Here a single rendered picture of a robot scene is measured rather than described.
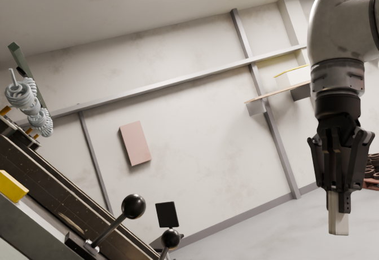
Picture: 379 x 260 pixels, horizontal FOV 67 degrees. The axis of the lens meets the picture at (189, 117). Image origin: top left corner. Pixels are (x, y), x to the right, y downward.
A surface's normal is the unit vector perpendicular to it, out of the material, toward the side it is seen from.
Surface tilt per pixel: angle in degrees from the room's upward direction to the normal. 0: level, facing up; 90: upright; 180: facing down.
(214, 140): 90
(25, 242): 90
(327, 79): 67
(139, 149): 90
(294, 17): 90
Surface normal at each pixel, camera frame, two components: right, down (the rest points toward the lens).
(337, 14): -0.67, -0.26
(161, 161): 0.23, -0.12
